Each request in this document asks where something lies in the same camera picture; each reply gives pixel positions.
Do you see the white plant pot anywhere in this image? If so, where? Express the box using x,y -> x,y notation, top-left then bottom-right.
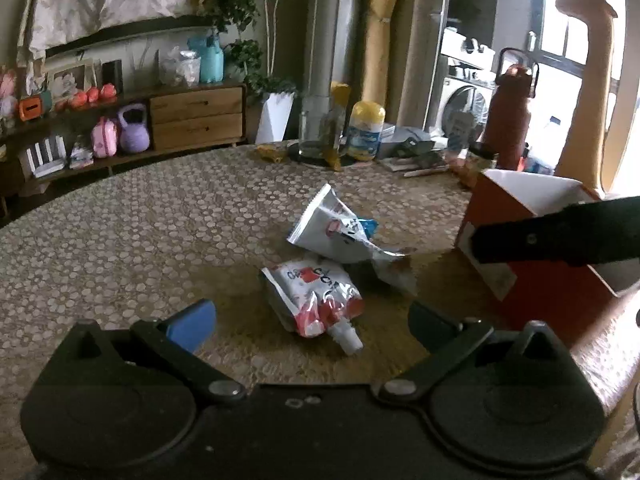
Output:
255,91 -> 296,145

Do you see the pink plush toy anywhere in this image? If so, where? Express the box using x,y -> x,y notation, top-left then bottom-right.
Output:
0,70 -> 18,116

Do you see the wooden drawer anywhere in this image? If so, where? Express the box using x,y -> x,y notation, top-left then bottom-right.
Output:
151,112 -> 244,150
150,86 -> 244,123

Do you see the red and white spout pouch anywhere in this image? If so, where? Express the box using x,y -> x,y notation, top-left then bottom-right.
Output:
260,257 -> 364,356

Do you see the red thermos bottle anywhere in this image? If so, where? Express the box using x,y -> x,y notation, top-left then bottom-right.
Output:
481,47 -> 540,171

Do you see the dark wooden sideboard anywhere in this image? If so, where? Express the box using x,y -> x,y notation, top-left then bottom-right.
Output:
0,80 -> 248,211

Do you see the black speaker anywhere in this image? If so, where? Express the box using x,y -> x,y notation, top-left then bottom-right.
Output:
101,59 -> 123,95

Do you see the yellow-lid wipes canister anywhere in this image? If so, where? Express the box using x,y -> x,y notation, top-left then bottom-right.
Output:
346,100 -> 387,162

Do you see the white washing machine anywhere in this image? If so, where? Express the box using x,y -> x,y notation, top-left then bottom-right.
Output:
440,27 -> 496,133

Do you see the green leafy plant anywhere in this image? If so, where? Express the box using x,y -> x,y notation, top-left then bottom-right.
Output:
200,0 -> 301,101

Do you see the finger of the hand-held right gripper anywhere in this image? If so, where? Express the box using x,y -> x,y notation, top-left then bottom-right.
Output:
471,195 -> 640,267

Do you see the glass vase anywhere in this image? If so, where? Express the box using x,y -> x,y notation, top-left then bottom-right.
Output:
298,110 -> 346,165

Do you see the white slatted rack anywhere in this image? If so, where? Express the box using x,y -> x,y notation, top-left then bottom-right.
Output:
25,135 -> 68,178

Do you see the clear plastic bag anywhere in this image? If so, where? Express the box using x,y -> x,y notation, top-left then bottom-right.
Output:
159,46 -> 201,87

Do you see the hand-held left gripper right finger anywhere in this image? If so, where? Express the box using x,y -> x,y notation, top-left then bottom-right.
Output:
370,301 -> 568,407

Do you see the grey pillar pipe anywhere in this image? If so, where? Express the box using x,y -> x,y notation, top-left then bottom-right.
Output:
307,0 -> 361,111

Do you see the small stack of booklets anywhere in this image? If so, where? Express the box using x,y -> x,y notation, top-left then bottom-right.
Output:
69,135 -> 95,170

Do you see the photo frame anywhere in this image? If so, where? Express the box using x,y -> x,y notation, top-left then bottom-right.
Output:
47,59 -> 96,101

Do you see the teal jug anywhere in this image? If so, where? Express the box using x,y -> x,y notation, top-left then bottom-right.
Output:
187,35 -> 225,85

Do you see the orange box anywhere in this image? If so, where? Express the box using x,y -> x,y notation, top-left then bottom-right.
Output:
18,91 -> 53,123

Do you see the purple kettlebell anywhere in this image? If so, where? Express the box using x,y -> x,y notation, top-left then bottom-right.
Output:
117,103 -> 151,154

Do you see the tall yellow snack bag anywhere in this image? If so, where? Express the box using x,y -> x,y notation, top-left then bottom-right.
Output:
325,82 -> 353,171

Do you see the yellow rolled curtain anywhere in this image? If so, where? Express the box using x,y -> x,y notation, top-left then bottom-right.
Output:
362,0 -> 406,111

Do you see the clear plastic wrapper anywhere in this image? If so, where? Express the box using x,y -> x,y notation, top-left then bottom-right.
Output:
372,250 -> 418,296

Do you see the tan giraffe toy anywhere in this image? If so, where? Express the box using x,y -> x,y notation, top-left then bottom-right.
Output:
555,0 -> 621,196

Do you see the dark-lid jar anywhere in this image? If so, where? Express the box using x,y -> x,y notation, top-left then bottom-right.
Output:
467,142 -> 498,171

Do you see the white snack packet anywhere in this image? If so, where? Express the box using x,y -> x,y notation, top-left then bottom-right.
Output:
286,183 -> 406,265

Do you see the pile of books and papers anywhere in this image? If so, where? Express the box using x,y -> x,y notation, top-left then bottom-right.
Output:
380,127 -> 451,178

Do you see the red cardboard box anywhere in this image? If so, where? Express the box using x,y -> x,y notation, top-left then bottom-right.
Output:
454,169 -> 640,351

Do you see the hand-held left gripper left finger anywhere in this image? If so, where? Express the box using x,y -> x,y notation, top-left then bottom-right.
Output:
62,299 -> 247,407

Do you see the pink toy backpack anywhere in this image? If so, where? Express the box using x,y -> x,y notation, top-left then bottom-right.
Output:
91,116 -> 121,158

